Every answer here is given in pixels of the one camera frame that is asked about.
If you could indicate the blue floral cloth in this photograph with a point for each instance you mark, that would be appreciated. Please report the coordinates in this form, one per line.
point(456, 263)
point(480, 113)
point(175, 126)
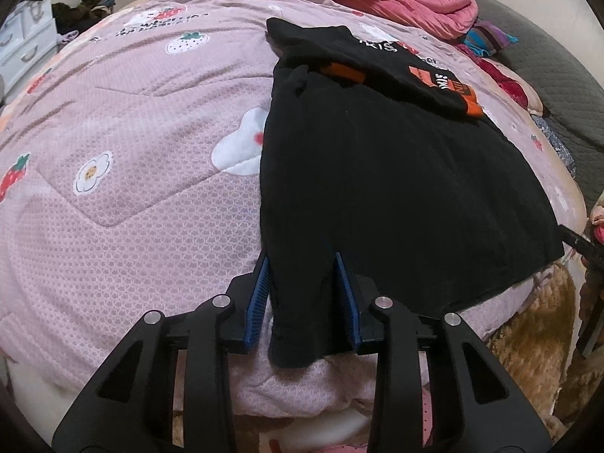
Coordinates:
point(557, 146)

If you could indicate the black long-sleeved sweater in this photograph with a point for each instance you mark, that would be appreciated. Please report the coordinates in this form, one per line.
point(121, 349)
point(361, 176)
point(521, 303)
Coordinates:
point(401, 188)

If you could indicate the pile of dark clothes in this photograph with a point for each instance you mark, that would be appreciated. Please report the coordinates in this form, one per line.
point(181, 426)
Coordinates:
point(89, 7)

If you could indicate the grey quilted headboard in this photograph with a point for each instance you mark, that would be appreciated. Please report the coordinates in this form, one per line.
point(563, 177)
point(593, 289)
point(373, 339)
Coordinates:
point(557, 71)

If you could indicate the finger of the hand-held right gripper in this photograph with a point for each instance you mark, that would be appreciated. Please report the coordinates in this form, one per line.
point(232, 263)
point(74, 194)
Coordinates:
point(583, 243)

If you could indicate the tan fuzzy rug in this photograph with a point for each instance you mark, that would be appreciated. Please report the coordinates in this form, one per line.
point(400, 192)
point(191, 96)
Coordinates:
point(528, 344)

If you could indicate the colourful striped cloth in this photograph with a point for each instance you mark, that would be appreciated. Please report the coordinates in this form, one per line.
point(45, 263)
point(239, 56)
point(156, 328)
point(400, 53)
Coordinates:
point(490, 37)

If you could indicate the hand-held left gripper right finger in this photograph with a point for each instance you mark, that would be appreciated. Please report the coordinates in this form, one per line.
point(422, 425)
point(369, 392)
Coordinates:
point(348, 311)

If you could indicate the red cloth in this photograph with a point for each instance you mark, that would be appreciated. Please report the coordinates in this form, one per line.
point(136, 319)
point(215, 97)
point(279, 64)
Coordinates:
point(500, 75)

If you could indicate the person's pink dotted clothing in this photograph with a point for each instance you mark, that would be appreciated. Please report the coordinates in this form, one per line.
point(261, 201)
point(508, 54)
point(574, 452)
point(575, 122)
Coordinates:
point(427, 413)

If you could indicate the lavender strawberry print quilt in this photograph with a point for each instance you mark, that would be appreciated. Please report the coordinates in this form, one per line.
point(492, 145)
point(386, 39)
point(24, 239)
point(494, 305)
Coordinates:
point(141, 127)

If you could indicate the white drawer cabinet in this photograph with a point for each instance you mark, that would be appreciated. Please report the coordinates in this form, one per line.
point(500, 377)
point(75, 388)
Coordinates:
point(28, 42)

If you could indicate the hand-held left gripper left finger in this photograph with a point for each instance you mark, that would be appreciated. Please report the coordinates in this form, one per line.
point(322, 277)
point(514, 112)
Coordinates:
point(257, 306)

